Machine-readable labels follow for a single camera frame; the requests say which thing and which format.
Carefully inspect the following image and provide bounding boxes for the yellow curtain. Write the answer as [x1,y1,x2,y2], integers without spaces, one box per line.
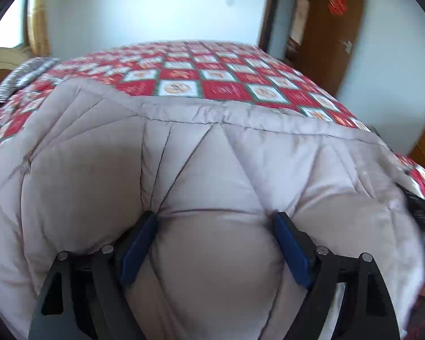
[26,0,52,57]

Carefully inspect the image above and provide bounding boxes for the red printed blanket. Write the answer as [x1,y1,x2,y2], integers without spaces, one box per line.
[0,41,425,209]

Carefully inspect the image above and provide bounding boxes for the wooden headboard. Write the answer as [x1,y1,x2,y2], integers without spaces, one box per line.
[0,47,32,107]

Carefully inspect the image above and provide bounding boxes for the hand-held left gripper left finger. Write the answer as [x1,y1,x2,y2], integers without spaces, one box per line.
[28,211,159,340]

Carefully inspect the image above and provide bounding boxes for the striped pillow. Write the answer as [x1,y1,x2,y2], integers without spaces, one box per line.
[0,57,59,103]

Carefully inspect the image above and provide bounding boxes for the wooden door frame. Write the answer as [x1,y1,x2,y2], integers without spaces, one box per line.
[258,0,314,68]

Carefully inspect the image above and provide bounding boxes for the red paper door decoration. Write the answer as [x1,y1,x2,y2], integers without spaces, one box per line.
[327,0,348,16]

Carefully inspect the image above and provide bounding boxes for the wooden door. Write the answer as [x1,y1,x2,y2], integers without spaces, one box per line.
[299,0,367,96]

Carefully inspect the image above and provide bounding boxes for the window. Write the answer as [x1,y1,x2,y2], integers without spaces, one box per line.
[0,0,31,50]

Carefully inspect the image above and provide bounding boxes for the pale pink puffer jacket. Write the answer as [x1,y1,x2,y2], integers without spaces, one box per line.
[0,78,425,340]

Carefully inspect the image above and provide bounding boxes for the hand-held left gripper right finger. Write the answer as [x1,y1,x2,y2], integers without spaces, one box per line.
[272,212,401,340]

